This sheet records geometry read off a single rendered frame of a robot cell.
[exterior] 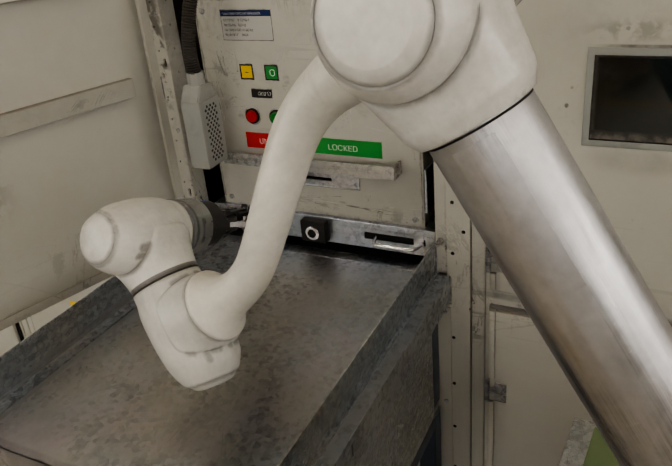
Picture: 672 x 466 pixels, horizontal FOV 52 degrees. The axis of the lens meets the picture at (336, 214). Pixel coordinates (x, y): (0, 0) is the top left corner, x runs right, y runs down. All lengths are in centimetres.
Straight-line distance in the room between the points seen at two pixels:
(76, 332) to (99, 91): 48
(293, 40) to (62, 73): 46
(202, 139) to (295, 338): 47
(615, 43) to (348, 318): 64
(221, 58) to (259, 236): 70
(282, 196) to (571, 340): 39
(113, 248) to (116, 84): 62
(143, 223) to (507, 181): 56
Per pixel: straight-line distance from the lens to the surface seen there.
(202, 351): 95
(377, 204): 143
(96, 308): 140
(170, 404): 116
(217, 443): 107
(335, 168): 139
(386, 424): 124
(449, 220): 133
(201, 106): 143
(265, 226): 85
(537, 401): 149
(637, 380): 63
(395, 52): 49
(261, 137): 150
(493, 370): 147
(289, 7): 138
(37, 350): 132
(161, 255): 97
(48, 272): 154
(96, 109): 151
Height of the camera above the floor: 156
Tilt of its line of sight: 25 degrees down
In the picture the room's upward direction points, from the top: 5 degrees counter-clockwise
